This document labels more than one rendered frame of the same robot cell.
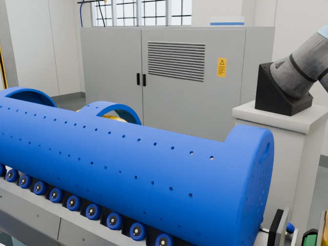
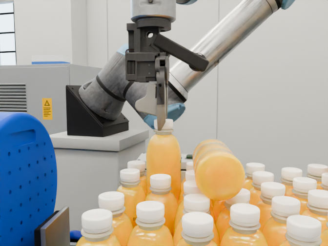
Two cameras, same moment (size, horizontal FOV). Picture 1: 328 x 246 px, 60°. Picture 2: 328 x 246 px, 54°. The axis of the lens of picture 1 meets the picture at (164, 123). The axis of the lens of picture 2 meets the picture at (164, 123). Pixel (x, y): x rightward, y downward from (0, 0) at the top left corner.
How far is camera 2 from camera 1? 0.24 m
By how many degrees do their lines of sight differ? 29
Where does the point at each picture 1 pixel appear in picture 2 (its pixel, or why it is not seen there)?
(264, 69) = (71, 90)
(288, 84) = (96, 103)
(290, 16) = not seen: hidden behind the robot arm
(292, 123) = (103, 142)
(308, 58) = (111, 75)
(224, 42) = (47, 81)
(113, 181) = not seen: outside the picture
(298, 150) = (113, 171)
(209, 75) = not seen: hidden behind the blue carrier
